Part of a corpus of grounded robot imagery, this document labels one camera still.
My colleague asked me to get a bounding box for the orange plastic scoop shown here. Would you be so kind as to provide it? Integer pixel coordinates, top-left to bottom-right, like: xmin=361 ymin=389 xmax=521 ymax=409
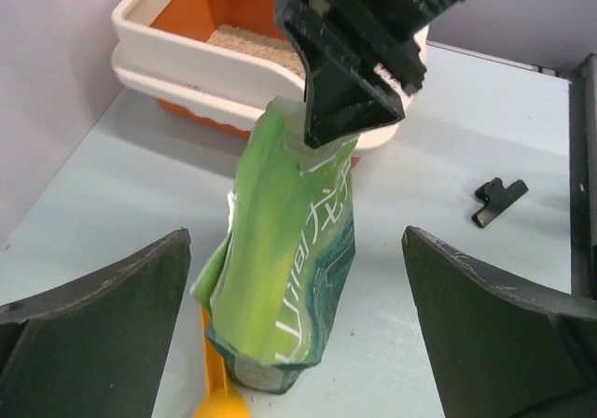
xmin=192 ymin=307 xmax=251 ymax=418

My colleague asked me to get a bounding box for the black bag clip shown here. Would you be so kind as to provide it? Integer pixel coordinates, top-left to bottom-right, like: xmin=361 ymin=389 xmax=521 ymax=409
xmin=471 ymin=177 xmax=529 ymax=229

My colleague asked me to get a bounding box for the green litter bag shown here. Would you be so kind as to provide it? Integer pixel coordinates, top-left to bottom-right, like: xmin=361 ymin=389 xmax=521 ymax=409
xmin=191 ymin=96 xmax=357 ymax=395

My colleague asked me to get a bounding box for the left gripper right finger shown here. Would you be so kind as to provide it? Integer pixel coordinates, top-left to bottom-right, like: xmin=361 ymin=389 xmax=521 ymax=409
xmin=402 ymin=226 xmax=596 ymax=417

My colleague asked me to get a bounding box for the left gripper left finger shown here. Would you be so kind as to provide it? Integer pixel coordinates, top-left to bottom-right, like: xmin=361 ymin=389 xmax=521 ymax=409
xmin=1 ymin=229 xmax=191 ymax=417

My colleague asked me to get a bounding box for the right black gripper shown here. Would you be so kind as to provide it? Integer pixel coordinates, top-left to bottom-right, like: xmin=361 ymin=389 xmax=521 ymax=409
xmin=275 ymin=0 xmax=466 ymax=147

